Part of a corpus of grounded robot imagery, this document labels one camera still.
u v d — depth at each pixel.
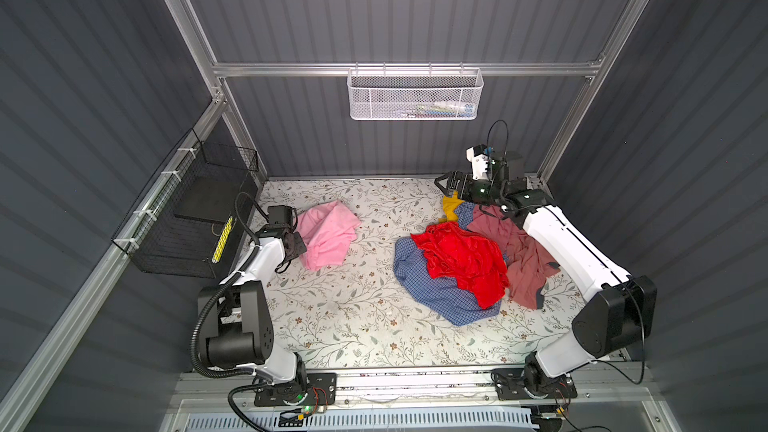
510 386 0.74
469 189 0.71
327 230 0.94
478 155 0.72
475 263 0.87
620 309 0.42
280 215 0.72
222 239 0.69
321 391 0.72
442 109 0.91
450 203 1.03
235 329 0.45
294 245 0.68
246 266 0.51
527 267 0.89
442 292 0.88
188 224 0.73
